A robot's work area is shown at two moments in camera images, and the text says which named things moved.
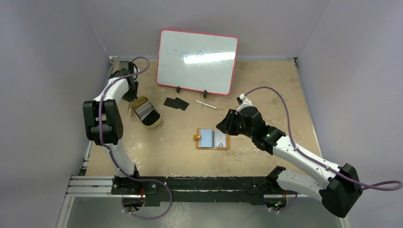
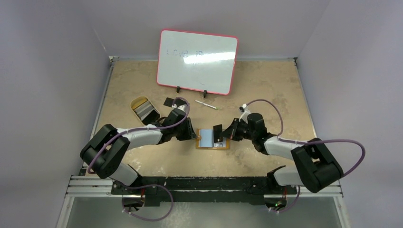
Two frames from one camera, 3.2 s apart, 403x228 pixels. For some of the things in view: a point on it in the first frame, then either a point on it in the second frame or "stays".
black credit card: x=170 y=102 stays
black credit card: x=181 y=104 → x=217 y=129
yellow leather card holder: x=211 y=138 stays
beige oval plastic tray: x=146 y=112 stays
